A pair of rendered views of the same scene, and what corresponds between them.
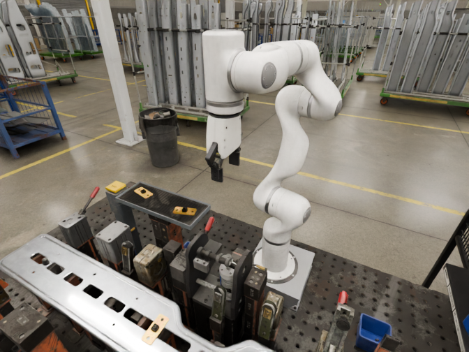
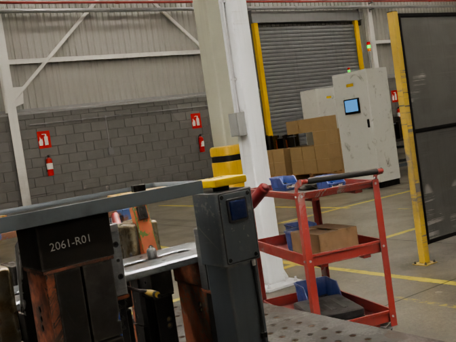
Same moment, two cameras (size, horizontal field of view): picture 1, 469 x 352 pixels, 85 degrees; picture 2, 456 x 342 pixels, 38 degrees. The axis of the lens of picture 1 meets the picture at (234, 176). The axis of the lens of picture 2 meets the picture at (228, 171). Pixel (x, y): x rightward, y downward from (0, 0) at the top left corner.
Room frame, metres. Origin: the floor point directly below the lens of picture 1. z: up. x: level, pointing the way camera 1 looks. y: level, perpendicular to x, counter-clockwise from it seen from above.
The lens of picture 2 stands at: (1.41, -0.38, 1.22)
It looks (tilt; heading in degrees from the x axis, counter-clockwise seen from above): 3 degrees down; 118
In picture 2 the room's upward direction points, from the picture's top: 8 degrees counter-clockwise
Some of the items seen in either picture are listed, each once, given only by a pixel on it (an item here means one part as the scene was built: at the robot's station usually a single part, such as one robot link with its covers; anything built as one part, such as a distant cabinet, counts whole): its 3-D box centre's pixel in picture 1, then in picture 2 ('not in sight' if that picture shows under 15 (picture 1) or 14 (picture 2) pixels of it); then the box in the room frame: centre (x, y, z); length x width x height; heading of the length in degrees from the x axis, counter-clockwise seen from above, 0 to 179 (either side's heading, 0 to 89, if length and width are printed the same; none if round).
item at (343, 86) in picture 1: (333, 59); not in sight; (6.92, -2.44, 0.88); 1.91 x 1.00 x 1.76; 153
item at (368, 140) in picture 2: not in sight; (364, 116); (-1.71, 10.83, 1.22); 0.80 x 0.54 x 2.45; 153
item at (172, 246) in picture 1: (178, 281); not in sight; (0.64, 0.22, 0.90); 0.05 x 0.05 x 0.40; 63
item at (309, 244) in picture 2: not in sight; (319, 260); (0.15, 2.94, 0.49); 0.81 x 0.47 x 0.97; 136
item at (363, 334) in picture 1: (372, 336); not in sight; (0.51, -0.53, 0.74); 0.11 x 0.10 x 0.09; 63
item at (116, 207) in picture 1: (127, 226); (241, 328); (0.93, 0.52, 0.92); 0.08 x 0.08 x 0.44; 63
